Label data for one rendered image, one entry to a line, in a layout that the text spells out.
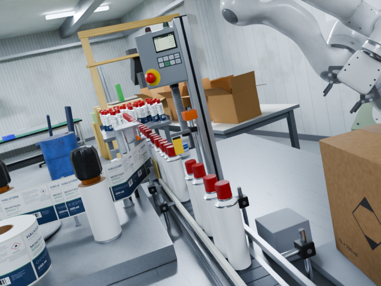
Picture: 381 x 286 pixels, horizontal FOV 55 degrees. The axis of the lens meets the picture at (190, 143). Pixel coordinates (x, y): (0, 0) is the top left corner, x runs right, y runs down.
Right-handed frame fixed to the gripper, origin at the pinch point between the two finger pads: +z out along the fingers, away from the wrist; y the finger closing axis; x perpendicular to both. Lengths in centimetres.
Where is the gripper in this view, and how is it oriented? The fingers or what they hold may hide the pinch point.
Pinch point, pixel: (338, 101)
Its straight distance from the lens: 118.4
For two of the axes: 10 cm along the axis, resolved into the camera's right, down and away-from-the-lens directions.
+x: -3.3, 1.5, -9.3
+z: -5.0, 8.1, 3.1
